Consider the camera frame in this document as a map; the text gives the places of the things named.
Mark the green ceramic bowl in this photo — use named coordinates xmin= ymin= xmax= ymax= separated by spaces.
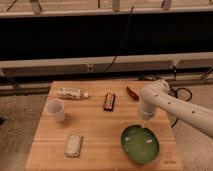
xmin=120 ymin=125 xmax=160 ymax=164

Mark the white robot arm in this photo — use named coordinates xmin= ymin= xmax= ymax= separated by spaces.
xmin=138 ymin=79 xmax=213 ymax=138

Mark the dark rectangular bar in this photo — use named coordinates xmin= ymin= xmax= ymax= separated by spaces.
xmin=103 ymin=93 xmax=116 ymax=111

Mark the small white plastic bottle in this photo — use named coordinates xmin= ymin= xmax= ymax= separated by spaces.
xmin=57 ymin=88 xmax=89 ymax=100

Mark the translucent plastic cup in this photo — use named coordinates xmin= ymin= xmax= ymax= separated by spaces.
xmin=45 ymin=98 xmax=65 ymax=122

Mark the black cable on floor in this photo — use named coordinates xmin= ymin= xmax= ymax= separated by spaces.
xmin=138 ymin=66 xmax=194 ymax=129

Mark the black hanging cable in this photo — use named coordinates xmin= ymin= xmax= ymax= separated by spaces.
xmin=101 ymin=5 xmax=135 ymax=74

